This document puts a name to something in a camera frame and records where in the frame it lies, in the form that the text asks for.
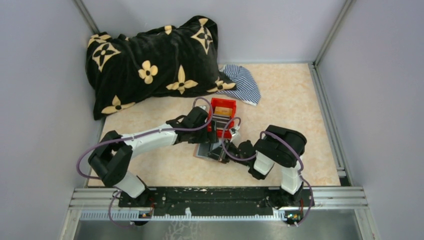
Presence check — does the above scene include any blue white striped cloth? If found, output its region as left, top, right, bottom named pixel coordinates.
left=219, top=64, right=261, bottom=106

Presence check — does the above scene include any aluminium frame rail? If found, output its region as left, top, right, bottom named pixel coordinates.
left=69, top=186, right=368, bottom=209

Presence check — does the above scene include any grey card in bin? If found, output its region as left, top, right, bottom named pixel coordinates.
left=212, top=113, right=231, bottom=130

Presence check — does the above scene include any pink leather card holder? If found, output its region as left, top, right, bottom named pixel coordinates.
left=194, top=140, right=222, bottom=162

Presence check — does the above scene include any red plastic bin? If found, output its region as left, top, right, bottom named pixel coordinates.
left=207, top=97, right=237, bottom=139

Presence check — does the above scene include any white cable duct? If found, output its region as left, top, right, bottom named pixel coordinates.
left=79, top=208, right=287, bottom=222

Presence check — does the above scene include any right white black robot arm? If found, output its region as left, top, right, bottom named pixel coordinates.
left=207, top=125, right=307, bottom=206

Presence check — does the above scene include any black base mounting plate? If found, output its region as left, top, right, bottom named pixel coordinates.
left=118, top=186, right=315, bottom=216

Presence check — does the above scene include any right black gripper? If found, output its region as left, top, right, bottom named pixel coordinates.
left=205, top=138, right=251, bottom=168

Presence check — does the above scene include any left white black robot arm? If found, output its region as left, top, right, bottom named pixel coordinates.
left=88, top=106, right=210, bottom=207

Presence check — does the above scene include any gold striped credit card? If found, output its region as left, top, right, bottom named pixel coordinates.
left=214, top=106, right=233, bottom=115

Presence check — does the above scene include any black floral plush blanket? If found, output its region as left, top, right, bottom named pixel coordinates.
left=85, top=15, right=238, bottom=120

